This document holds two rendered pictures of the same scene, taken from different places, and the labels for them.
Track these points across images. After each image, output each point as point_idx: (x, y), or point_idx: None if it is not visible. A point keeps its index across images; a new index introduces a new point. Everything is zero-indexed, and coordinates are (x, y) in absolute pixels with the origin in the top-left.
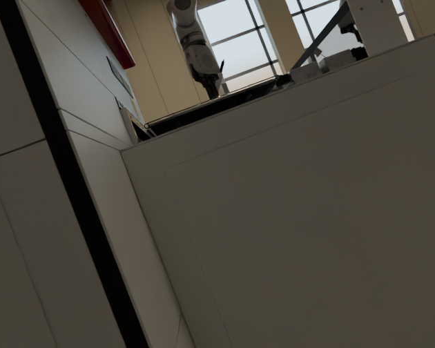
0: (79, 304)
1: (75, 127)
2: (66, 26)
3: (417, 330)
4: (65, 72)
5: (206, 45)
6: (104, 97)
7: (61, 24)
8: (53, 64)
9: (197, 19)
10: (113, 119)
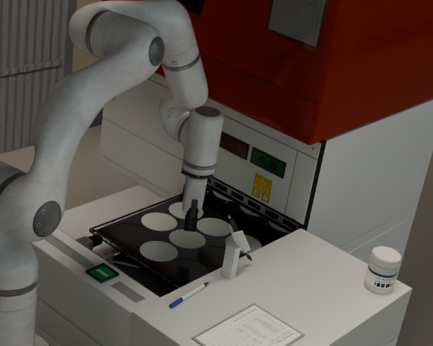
0: None
1: (103, 160)
2: (139, 119)
3: None
4: (115, 142)
5: (188, 176)
6: (154, 158)
7: (132, 119)
8: (106, 139)
9: (185, 143)
10: (154, 171)
